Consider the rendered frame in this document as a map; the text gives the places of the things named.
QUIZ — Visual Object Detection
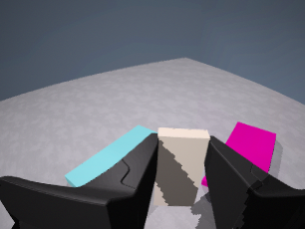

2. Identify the magenta flat rectangular block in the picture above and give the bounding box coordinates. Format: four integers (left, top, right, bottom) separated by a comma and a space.
227, 122, 276, 173

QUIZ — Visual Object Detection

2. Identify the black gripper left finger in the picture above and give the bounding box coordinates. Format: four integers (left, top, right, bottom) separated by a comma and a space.
0, 133, 157, 229

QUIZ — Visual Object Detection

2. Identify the light blue rectangular block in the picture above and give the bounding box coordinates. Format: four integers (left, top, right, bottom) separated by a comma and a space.
65, 126, 156, 187

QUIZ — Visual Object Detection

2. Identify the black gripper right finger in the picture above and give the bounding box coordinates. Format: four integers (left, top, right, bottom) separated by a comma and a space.
204, 135, 305, 229

